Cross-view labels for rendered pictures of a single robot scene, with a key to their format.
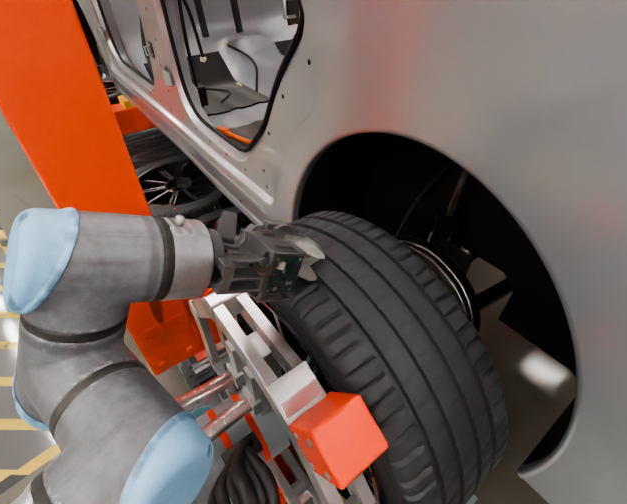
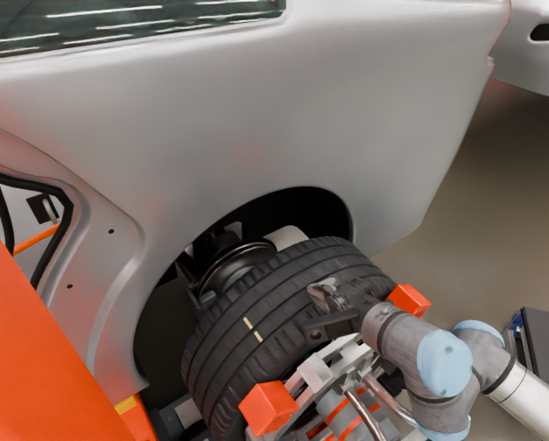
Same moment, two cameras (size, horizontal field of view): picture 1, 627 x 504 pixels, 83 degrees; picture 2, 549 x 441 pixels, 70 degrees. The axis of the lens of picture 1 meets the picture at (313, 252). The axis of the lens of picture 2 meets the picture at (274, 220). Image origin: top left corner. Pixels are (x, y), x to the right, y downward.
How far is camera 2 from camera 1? 0.81 m
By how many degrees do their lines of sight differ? 61
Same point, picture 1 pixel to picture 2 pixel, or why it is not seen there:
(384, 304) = (341, 265)
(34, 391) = (471, 398)
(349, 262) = (312, 275)
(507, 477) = not seen: hidden behind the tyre
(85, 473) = (496, 352)
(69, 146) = not seen: outside the picture
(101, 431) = (482, 350)
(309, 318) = not seen: hidden behind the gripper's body
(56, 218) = (440, 336)
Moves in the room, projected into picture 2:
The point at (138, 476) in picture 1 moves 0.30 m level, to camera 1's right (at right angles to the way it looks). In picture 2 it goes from (490, 331) to (448, 220)
